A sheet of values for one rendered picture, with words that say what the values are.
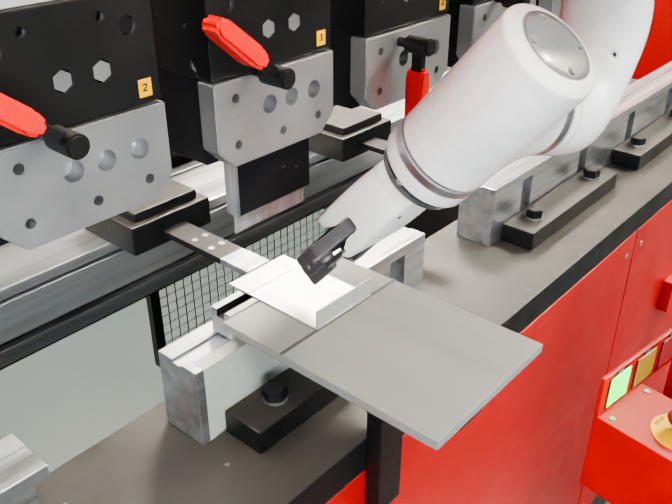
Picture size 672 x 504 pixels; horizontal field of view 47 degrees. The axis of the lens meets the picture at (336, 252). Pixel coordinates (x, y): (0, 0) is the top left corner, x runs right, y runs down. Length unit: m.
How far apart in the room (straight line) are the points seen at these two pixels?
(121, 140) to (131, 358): 1.88
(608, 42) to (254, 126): 0.30
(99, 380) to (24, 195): 1.85
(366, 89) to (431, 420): 0.34
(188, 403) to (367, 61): 0.39
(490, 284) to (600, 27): 0.54
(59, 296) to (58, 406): 1.38
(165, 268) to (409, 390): 0.48
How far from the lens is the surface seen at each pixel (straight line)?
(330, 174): 1.25
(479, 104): 0.57
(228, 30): 0.61
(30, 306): 0.97
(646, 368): 1.12
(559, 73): 0.56
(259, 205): 0.78
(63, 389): 2.41
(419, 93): 0.83
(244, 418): 0.82
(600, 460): 1.10
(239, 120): 0.69
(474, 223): 1.20
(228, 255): 0.90
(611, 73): 0.65
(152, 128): 0.63
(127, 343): 2.54
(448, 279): 1.11
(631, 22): 0.63
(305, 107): 0.74
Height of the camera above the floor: 1.45
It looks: 30 degrees down
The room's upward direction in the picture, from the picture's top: straight up
